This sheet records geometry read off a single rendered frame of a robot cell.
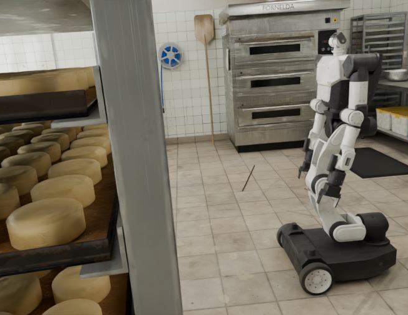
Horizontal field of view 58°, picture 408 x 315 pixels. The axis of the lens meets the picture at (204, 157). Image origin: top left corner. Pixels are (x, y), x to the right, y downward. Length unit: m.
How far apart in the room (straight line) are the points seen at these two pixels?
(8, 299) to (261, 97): 5.01
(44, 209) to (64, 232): 0.03
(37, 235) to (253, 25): 5.03
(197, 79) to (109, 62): 5.94
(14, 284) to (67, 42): 6.04
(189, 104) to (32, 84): 5.95
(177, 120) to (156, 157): 6.00
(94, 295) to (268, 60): 4.98
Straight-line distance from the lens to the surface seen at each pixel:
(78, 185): 0.32
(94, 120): 0.20
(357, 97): 2.08
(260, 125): 5.25
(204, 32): 6.08
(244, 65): 5.15
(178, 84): 6.13
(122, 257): 0.23
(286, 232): 2.67
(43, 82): 0.24
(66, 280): 0.37
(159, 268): 0.23
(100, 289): 0.36
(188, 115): 6.19
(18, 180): 0.38
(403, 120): 5.39
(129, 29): 0.20
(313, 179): 2.32
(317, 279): 2.38
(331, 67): 2.18
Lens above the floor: 1.43
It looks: 16 degrees down
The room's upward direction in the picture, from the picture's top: 4 degrees counter-clockwise
